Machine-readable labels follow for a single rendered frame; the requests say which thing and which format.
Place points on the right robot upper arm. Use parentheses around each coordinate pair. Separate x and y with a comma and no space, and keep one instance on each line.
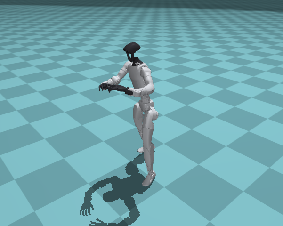
(121,73)

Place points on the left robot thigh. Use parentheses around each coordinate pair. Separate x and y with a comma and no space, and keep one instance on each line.
(148,127)

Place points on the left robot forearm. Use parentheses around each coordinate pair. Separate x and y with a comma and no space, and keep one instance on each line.
(142,91)

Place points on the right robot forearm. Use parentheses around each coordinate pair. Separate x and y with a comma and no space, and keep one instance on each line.
(109,81)

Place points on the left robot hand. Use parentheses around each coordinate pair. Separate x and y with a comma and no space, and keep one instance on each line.
(120,88)

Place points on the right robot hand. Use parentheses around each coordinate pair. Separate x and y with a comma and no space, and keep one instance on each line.
(104,86)

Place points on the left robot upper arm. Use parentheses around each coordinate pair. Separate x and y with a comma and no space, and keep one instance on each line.
(146,74)

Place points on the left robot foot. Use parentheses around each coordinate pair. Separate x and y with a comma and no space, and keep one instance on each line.
(147,181)

